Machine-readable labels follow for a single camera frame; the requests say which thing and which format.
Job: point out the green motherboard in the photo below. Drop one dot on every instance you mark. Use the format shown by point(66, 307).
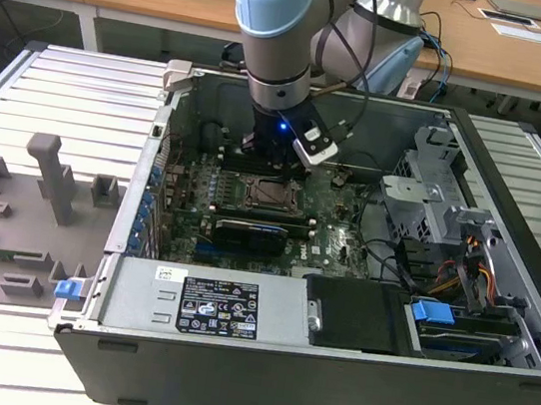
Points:
point(325, 245)

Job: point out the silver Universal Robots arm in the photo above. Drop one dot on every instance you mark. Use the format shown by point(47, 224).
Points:
point(273, 37)

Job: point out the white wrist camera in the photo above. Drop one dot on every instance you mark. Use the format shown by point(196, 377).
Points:
point(316, 146)

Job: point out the silver metal drive cage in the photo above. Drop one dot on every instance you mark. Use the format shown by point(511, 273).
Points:
point(416, 203)

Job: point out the hard disk in blue carrier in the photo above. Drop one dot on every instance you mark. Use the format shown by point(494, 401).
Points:
point(431, 313)

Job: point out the white power adapter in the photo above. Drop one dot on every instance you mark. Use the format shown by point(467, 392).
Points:
point(410, 88)

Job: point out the black graphics card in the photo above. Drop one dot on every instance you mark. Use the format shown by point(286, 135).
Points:
point(250, 237)

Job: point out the black open PC case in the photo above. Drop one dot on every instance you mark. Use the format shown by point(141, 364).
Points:
point(275, 384)

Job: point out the wooden desk with laptop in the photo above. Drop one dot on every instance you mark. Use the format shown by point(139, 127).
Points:
point(512, 60)

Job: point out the grey laptop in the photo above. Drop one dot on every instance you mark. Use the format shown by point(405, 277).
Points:
point(522, 8)

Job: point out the blue case latch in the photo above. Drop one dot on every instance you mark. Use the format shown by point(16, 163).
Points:
point(66, 288)

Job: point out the silver CPU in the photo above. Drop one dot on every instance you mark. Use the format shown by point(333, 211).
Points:
point(271, 194)

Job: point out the silver power supply unit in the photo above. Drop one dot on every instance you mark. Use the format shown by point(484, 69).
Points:
point(136, 294)

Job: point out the black plastic shroud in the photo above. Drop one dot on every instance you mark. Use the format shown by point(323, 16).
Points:
point(355, 315)

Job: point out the metal locking lever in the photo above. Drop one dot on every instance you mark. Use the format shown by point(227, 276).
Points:
point(269, 209)
point(268, 181)

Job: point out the black round case fan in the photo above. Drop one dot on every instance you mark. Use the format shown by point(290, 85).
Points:
point(212, 135)

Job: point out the black RAM slot bank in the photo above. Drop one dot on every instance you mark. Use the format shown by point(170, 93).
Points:
point(236, 162)
point(263, 216)

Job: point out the CPU socket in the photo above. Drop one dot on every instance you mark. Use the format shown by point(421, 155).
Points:
point(246, 205)

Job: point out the grey parts rack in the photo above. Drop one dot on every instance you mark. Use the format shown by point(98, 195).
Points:
point(20, 228)

